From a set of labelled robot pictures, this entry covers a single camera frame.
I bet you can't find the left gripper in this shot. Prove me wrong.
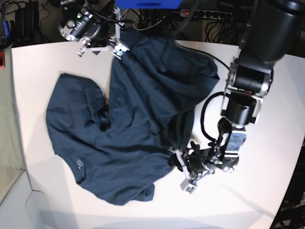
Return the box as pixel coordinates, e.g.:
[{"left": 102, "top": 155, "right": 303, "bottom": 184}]
[{"left": 168, "top": 142, "right": 205, "bottom": 194}]

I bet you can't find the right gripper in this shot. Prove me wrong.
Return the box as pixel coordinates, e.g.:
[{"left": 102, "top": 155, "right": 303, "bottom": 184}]
[{"left": 77, "top": 6, "right": 129, "bottom": 59}]

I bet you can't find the dark blue t-shirt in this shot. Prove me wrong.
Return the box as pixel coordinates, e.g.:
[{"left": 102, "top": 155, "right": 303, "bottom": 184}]
[{"left": 46, "top": 29, "right": 219, "bottom": 206}]

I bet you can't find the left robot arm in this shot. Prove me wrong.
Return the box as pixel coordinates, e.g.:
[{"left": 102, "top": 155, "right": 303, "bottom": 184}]
[{"left": 170, "top": 0, "right": 305, "bottom": 193}]

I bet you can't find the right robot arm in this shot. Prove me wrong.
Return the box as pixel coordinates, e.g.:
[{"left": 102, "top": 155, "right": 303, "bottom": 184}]
[{"left": 58, "top": 0, "right": 132, "bottom": 59}]

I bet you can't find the blue box at top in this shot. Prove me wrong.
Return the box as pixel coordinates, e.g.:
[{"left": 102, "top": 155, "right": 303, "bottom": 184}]
[{"left": 115, "top": 0, "right": 182, "bottom": 9}]

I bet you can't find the black power strip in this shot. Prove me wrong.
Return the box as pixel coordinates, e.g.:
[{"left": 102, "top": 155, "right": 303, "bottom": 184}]
[{"left": 172, "top": 9, "right": 234, "bottom": 22}]

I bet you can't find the blue object at left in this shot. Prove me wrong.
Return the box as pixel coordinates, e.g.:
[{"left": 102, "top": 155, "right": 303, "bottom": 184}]
[{"left": 3, "top": 20, "right": 11, "bottom": 40}]

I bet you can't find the red clamp at table edge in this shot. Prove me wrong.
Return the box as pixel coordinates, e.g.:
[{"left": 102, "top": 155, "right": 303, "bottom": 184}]
[{"left": 0, "top": 51, "right": 5, "bottom": 69}]

